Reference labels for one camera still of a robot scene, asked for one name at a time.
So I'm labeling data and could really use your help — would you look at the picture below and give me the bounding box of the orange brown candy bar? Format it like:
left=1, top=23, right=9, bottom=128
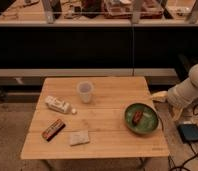
left=42, top=119, right=66, bottom=141

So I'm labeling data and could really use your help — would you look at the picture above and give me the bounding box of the wooden table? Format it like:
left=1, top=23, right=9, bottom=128
left=21, top=77, right=169, bottom=159

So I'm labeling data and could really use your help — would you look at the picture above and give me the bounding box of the green bowl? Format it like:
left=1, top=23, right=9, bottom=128
left=124, top=103, right=159, bottom=135

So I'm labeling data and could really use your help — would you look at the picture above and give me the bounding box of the white sponge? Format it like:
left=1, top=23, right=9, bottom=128
left=69, top=130, right=90, bottom=146

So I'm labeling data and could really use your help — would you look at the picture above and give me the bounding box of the brown item in bowl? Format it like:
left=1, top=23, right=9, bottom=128
left=132, top=111, right=143, bottom=125

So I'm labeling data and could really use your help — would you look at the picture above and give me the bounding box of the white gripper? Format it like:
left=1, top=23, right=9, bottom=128
left=151, top=90, right=183, bottom=121

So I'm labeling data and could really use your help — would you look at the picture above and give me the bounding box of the long background shelf bench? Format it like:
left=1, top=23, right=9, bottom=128
left=0, top=0, right=198, bottom=86

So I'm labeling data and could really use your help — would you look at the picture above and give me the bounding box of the translucent ceramic cup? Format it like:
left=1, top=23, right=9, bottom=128
left=77, top=81, right=93, bottom=103

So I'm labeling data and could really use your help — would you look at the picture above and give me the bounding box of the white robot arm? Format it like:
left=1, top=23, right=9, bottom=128
left=150, top=64, right=198, bottom=121

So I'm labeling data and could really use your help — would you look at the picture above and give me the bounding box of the black cable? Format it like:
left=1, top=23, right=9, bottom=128
left=167, top=103, right=198, bottom=171

